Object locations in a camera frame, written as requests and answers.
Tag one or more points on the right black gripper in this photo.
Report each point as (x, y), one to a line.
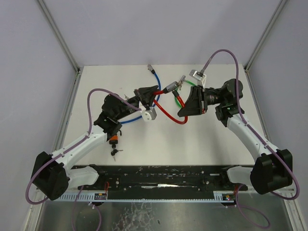
(200, 99)

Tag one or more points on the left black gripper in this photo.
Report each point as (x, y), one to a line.
(140, 95)

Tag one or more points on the red cable lock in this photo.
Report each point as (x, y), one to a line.
(170, 106)

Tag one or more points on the green cable lock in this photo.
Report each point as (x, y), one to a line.
(186, 86)

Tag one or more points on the orange black padlock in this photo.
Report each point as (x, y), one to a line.
(114, 141)

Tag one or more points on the red lock silver keys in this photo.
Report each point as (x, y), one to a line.
(179, 85)

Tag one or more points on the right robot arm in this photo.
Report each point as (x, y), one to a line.
(272, 165)

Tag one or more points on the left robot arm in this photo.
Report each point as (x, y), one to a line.
(54, 174)

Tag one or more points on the black padlock keys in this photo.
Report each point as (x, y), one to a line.
(114, 152)

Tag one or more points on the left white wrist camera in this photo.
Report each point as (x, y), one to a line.
(148, 114)

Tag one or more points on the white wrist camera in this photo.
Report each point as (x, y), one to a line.
(199, 77)
(148, 114)

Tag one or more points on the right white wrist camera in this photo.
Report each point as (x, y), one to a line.
(199, 77)

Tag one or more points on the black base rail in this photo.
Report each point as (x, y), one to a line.
(119, 178)

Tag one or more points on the left aluminium frame post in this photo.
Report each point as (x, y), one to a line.
(58, 35)

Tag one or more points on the aluminium frame post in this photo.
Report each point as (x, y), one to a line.
(58, 35)
(265, 34)

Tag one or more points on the white slotted cable duct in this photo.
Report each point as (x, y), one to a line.
(150, 195)

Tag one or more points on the right aluminium frame post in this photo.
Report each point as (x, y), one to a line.
(265, 34)

